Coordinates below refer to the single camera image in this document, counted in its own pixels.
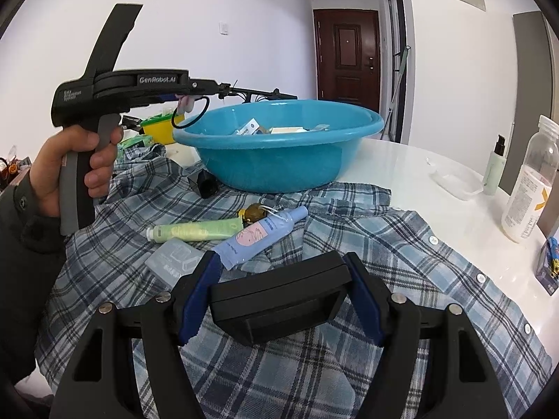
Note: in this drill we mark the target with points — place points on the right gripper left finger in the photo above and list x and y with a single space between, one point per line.
100 380

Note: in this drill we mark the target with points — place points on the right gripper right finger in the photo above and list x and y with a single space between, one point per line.
432 352

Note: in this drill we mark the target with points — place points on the black case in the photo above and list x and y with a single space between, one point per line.
279 303

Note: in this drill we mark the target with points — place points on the person left hand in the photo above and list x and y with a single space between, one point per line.
45 172

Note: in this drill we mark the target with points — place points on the green tissue box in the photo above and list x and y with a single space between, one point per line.
141 140

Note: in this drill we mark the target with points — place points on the grey rectangular box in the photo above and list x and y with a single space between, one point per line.
172 260

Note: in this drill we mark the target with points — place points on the yellow green-lid bucket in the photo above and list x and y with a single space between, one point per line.
160 127

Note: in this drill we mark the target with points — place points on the green cosmetic tube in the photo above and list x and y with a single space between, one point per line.
195 231

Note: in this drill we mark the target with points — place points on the blue plaid shirt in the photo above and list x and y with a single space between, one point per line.
323 372

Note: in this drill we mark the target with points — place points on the black bicycle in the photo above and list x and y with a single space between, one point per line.
252 95

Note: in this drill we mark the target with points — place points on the small amber glass bottle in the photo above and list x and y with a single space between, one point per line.
253 213

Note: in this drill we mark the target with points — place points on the clear plastic tray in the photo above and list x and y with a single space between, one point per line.
462 183

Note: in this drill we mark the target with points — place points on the blue white Raison box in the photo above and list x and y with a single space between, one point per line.
250 128

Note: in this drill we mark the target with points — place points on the small blue battery pack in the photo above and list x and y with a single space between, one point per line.
547 267

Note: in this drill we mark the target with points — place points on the clear bottle white label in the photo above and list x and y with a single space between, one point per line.
534 182

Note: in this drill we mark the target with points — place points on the blue plastic basin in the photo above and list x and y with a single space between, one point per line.
280 163

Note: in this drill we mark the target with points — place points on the cream square box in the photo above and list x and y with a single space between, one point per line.
287 130

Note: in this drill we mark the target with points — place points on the green pump bottle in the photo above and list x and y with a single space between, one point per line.
495 167

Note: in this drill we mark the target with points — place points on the dark brown entry door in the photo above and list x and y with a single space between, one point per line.
347 42

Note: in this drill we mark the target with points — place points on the grey gold refrigerator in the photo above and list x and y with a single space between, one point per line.
537 87

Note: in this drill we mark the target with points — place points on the light switch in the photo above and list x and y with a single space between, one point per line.
224 28

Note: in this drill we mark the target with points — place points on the mop handle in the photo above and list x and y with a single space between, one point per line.
396 89

